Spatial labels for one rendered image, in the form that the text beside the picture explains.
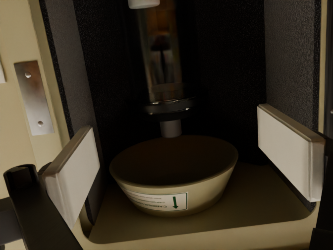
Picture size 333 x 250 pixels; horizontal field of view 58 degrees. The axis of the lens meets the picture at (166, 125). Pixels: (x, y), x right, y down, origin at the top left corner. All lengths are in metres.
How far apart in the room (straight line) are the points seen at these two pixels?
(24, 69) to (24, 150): 0.54
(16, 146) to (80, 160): 0.68
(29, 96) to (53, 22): 0.08
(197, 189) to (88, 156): 0.19
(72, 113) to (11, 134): 0.50
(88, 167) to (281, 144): 0.11
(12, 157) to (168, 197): 0.57
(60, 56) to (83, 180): 0.20
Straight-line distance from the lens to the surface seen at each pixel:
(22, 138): 0.83
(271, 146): 0.18
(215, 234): 0.36
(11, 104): 0.81
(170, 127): 0.39
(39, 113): 0.32
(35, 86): 0.31
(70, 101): 0.34
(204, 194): 0.36
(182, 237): 0.36
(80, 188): 0.16
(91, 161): 0.19
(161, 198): 0.36
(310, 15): 0.33
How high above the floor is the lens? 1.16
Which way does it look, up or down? 16 degrees up
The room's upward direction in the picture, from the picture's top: 173 degrees clockwise
